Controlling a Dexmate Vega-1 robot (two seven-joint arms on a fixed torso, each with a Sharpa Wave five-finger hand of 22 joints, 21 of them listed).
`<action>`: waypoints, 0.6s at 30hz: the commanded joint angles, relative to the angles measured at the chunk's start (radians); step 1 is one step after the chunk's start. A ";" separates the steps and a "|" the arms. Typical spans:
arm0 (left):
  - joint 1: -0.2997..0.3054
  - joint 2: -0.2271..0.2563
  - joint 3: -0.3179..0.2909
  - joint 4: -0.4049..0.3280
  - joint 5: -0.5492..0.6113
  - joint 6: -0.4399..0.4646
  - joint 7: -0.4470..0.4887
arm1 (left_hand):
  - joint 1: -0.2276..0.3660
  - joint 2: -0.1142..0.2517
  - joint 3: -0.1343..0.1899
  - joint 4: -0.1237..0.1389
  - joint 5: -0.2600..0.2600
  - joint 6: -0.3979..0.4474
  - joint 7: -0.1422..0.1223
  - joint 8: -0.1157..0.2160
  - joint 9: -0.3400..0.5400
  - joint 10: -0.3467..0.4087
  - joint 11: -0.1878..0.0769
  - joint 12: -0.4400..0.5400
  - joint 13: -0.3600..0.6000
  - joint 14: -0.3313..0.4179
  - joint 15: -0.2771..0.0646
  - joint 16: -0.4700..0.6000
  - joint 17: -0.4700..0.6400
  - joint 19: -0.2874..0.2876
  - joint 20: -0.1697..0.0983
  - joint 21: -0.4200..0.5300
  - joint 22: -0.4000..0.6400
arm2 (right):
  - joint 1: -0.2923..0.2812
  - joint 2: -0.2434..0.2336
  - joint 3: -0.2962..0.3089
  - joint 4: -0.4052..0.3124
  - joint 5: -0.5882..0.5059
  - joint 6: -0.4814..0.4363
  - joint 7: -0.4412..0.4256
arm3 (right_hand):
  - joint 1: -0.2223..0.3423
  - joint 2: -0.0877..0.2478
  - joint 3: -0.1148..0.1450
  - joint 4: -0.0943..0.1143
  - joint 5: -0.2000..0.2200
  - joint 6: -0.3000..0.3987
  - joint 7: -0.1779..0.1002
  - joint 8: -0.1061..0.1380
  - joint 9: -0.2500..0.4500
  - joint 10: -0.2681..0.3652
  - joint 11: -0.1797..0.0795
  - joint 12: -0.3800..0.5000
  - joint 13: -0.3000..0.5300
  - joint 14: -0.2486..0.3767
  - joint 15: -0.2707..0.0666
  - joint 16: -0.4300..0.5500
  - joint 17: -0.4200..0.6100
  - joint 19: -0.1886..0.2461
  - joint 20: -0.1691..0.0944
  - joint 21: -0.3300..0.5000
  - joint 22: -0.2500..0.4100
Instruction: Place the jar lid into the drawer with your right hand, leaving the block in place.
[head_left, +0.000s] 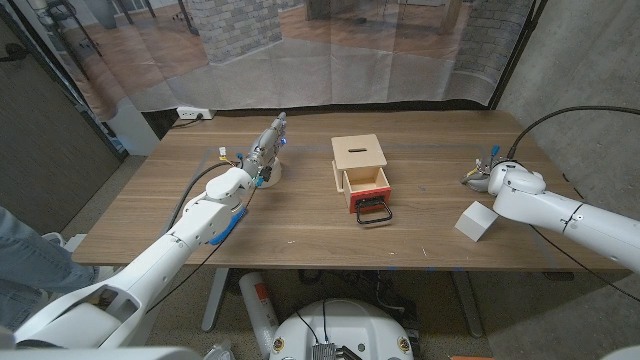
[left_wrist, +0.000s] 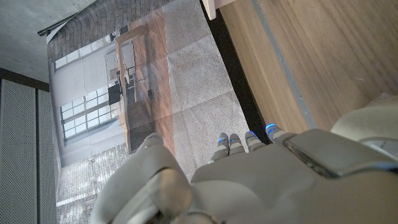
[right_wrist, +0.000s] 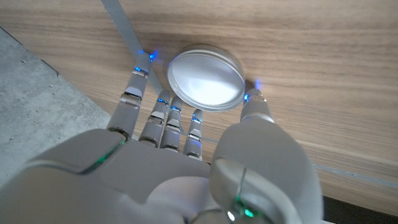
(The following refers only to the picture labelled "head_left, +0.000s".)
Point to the cream masking tape roll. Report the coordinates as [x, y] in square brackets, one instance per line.
[275, 175]

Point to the blue flat plastic object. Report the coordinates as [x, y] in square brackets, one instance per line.
[227, 232]

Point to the white cube block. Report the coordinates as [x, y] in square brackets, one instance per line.
[472, 222]

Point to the dark wood wall panel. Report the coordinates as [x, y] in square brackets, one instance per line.
[45, 140]

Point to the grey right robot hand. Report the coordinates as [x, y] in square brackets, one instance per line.
[482, 165]

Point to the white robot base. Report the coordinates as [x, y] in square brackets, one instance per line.
[345, 330]

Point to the white table leg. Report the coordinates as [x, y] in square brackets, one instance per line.
[215, 300]
[467, 305]

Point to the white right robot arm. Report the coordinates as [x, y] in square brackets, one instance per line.
[575, 220]

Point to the wooden box with slot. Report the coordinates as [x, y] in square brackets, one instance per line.
[357, 150]

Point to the red fronted wooden drawer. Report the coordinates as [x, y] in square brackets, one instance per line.
[367, 180]

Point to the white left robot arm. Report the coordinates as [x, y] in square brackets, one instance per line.
[165, 255]

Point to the silver metal jar lid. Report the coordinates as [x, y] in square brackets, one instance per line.
[477, 187]

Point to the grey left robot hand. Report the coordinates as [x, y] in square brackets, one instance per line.
[267, 147]

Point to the printed room backdrop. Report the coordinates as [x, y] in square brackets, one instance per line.
[310, 65]

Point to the white roll with orange label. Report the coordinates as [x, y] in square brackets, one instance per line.
[260, 310]

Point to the white power strip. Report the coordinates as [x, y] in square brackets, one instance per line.
[192, 112]

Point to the black backdrop stand pole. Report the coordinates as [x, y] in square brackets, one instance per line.
[515, 55]

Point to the person leg in jeans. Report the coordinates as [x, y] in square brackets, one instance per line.
[30, 270]

